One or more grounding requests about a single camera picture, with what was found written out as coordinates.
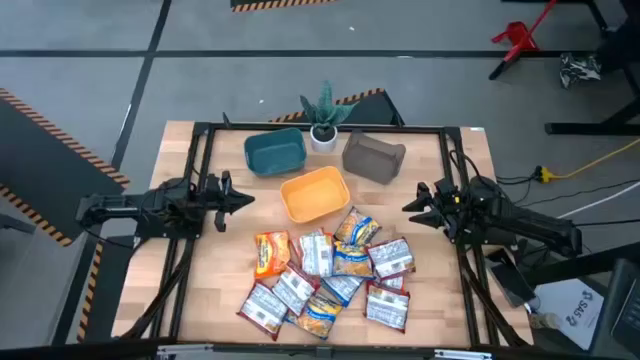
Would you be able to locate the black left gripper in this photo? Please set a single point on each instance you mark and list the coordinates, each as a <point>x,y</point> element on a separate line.
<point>217,197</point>

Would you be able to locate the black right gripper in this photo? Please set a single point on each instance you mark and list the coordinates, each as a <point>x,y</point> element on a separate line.
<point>447,210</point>

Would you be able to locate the blue Maruchan noodle packet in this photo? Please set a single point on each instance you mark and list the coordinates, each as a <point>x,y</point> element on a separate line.
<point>357,227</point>
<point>318,317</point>
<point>352,261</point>
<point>342,287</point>

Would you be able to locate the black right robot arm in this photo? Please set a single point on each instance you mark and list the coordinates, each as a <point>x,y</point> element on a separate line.
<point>530,222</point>

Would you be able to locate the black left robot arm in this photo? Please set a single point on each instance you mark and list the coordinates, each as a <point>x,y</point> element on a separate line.
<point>125,205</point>

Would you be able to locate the teal plastic bin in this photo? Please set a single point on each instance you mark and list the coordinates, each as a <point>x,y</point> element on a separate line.
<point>275,152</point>

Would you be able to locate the grey-brown plastic bin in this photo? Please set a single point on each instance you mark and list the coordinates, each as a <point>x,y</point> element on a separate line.
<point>372,159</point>

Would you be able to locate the yellow-orange plastic bin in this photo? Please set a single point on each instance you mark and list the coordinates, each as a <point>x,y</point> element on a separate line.
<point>315,196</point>

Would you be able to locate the snake plant in white pot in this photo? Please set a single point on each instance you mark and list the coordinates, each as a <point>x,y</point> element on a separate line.
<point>324,141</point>

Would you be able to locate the black smartphone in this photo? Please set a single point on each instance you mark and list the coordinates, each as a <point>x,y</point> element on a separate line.
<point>510,280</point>

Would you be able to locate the black hazard-striped floor mat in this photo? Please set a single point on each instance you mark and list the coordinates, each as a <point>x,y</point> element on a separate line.
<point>372,110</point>
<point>250,3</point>

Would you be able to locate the narrow black hazard-striped mat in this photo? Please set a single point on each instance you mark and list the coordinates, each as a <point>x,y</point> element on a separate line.
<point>115,280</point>

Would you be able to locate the black stand foot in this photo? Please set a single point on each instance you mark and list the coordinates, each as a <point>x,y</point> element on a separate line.
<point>15,223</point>
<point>500,70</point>

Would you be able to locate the clear plastic bottle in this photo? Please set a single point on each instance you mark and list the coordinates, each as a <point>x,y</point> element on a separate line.
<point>547,320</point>

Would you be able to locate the black desk leg bar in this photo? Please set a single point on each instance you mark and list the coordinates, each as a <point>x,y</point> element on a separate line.
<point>590,260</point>

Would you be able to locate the red metal stand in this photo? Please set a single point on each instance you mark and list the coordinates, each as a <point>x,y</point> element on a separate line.
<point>517,37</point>

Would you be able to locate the large black hazard-striped mat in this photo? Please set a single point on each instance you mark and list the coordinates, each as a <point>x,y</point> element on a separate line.
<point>45,165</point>

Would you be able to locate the person's shoe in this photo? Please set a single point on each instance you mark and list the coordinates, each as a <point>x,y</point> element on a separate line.
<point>580,70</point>

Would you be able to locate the person's leg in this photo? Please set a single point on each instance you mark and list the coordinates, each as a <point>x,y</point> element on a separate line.
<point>620,47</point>

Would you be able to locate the silver camera mount bar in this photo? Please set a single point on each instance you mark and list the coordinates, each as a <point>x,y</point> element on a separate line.
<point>175,350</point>

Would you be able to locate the black desk frame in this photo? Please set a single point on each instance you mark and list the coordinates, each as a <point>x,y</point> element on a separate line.
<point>590,128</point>

